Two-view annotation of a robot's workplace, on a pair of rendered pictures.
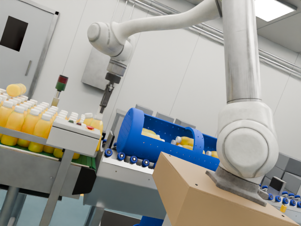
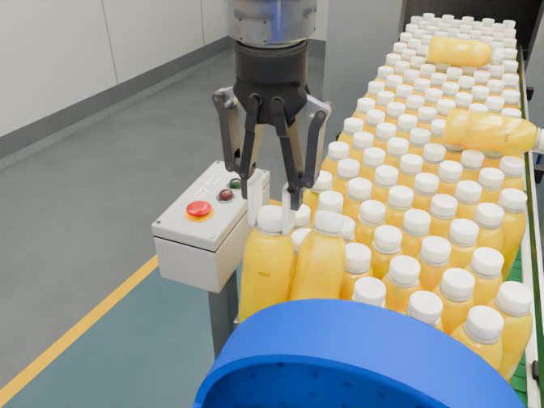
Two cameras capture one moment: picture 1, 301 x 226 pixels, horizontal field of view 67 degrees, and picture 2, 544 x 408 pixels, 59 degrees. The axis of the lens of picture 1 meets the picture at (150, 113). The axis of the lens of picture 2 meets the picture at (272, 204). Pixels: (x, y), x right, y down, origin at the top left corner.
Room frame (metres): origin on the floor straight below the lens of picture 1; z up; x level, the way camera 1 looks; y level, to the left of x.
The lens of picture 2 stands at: (1.44, -0.15, 1.51)
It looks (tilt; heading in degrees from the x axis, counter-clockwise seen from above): 34 degrees down; 129
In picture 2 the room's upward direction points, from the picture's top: straight up
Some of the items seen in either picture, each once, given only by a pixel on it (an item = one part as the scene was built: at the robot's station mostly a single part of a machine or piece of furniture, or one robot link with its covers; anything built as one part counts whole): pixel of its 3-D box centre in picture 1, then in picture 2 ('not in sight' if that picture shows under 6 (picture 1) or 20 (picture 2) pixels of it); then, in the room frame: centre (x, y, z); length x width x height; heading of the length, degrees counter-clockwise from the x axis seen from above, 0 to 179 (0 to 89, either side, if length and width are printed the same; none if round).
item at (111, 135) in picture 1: (109, 142); not in sight; (1.32, 0.17, 0.99); 0.10 x 0.02 x 0.12; 18
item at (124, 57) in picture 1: (122, 47); not in sight; (1.12, 0.24, 1.51); 0.13 x 0.11 x 0.16; 156
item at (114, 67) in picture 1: (116, 69); (269, 7); (1.13, 0.23, 1.40); 0.09 x 0.09 x 0.06
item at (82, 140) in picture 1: (75, 136); (217, 220); (0.98, 0.28, 1.05); 0.20 x 0.10 x 0.10; 108
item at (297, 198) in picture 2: not in sight; (303, 191); (1.17, 0.25, 1.20); 0.03 x 0.01 x 0.05; 17
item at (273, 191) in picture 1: (275, 188); not in sight; (1.72, -1.10, 1.00); 0.10 x 0.04 x 0.15; 18
